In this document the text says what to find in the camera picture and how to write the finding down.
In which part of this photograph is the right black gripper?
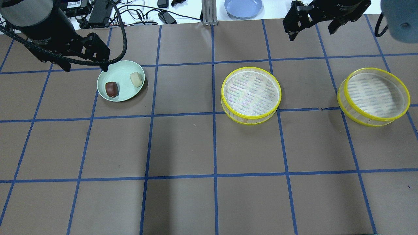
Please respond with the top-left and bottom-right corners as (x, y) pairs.
(283, 0), (371, 41)

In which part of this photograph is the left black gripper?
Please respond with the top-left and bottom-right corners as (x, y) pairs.
(27, 33), (110, 72)

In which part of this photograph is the brown bun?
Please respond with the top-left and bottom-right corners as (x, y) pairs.
(105, 81), (119, 98)

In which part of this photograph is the white bun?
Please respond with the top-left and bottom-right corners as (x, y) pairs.
(130, 72), (143, 87)

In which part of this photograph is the yellow steamer basket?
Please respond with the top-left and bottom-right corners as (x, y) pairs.
(220, 67), (282, 125)
(337, 68), (410, 127)

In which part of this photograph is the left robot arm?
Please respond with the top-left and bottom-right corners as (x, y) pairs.
(1, 0), (110, 72)

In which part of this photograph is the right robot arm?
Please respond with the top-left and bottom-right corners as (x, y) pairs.
(282, 0), (418, 43)

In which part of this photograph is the light green plate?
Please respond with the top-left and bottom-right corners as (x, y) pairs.
(96, 60), (145, 102)

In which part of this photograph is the blue plate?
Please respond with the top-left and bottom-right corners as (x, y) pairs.
(224, 0), (263, 20)

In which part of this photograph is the black power adapter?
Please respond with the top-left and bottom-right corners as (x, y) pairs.
(158, 11), (177, 25)

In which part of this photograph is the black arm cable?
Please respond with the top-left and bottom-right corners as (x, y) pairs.
(0, 0), (128, 65)

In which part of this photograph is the aluminium frame post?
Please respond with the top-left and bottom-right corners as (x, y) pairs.
(201, 0), (218, 26)

